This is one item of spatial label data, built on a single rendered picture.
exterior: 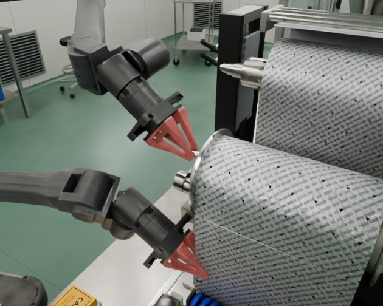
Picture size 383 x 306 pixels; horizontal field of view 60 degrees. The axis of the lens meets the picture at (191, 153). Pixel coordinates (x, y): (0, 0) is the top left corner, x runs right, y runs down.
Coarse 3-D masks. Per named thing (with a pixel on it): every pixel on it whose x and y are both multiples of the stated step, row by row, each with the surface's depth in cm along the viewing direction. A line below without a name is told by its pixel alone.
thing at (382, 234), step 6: (204, 144) 50; (198, 156) 49; (192, 168) 49; (378, 234) 38; (378, 240) 38; (378, 246) 38; (372, 252) 39; (378, 252) 39; (372, 258) 39; (378, 258) 39; (372, 264) 40; (366, 270) 41; (372, 270) 41
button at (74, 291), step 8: (72, 288) 73; (80, 288) 73; (64, 296) 71; (72, 296) 71; (80, 296) 71; (88, 296) 71; (56, 304) 70; (64, 304) 70; (72, 304) 70; (80, 304) 70; (88, 304) 70; (96, 304) 72
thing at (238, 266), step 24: (216, 240) 51; (240, 240) 49; (216, 264) 54; (240, 264) 51; (264, 264) 48; (288, 264) 46; (216, 288) 57; (240, 288) 54; (264, 288) 51; (288, 288) 48; (312, 288) 46; (336, 288) 43
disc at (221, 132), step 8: (224, 128) 52; (216, 136) 50; (232, 136) 56; (208, 144) 48; (200, 152) 48; (200, 160) 47; (192, 176) 47; (192, 184) 48; (192, 192) 48; (192, 200) 49; (192, 208) 50
